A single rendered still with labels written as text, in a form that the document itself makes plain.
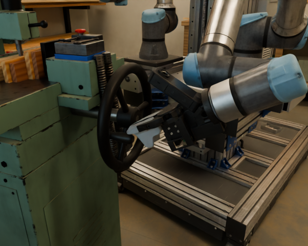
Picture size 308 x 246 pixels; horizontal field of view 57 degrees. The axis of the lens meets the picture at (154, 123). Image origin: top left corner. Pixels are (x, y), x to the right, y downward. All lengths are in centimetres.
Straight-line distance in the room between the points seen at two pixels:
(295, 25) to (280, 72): 63
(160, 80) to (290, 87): 23
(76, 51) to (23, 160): 29
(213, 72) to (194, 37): 82
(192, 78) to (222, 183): 101
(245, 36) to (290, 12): 21
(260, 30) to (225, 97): 69
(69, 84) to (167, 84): 32
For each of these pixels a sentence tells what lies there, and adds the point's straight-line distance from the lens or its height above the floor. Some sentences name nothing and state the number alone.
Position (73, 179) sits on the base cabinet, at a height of 59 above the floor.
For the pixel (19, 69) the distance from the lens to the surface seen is 84.
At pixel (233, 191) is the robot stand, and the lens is 153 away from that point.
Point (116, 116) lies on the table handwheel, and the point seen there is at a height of 82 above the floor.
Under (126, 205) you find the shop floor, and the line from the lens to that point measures 172.
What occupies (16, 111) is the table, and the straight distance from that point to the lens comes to 70.
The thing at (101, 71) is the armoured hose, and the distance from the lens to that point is 75.
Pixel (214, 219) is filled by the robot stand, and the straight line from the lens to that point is 140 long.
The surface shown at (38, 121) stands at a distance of 75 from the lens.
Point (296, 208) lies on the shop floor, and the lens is 188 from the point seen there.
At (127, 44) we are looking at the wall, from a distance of 457.
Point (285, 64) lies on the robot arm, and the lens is 50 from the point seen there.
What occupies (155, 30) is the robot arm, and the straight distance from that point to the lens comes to 145.
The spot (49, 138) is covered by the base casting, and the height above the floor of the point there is 77.
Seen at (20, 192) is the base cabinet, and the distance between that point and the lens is 79.
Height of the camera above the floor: 111
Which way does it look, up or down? 24 degrees down
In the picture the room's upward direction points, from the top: straight up
